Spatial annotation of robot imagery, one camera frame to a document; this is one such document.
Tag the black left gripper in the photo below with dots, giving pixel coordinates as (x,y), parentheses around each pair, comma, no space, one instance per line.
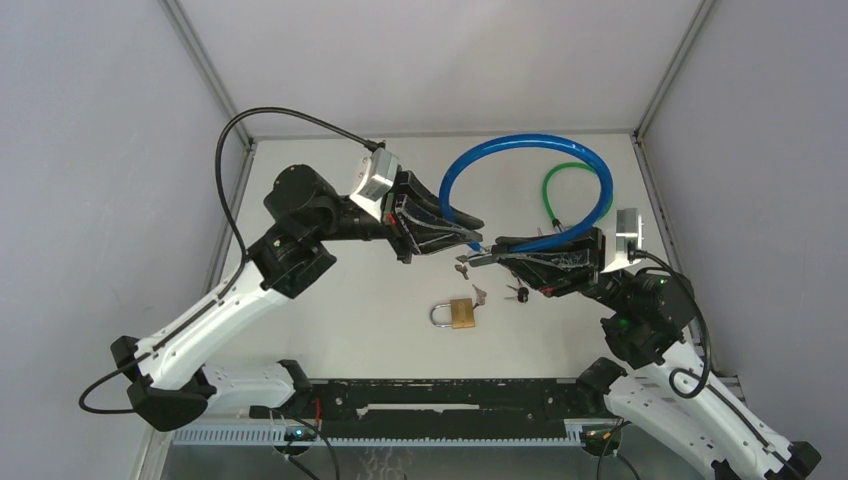
(402,231)

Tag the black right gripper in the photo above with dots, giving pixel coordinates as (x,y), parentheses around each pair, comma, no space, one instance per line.
(557,272)

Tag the blue cable lock keys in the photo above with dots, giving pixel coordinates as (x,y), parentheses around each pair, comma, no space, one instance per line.
(461,266)

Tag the large brass padlock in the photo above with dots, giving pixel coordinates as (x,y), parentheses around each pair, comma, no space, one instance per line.
(455,314)

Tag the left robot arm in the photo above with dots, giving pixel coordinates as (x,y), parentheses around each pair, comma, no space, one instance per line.
(171,380)

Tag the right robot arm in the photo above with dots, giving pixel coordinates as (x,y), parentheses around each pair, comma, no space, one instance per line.
(657,380)

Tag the black-headed key bunch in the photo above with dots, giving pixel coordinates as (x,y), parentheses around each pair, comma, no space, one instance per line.
(519,294)

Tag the large padlock silver keys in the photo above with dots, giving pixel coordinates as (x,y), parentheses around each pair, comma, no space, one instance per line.
(480,296)

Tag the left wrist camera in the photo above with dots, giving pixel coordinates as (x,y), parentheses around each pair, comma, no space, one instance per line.
(375,179)

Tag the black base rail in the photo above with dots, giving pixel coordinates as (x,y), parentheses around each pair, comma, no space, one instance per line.
(471,406)

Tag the white slotted cable duct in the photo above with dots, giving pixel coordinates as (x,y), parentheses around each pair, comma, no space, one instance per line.
(280,435)

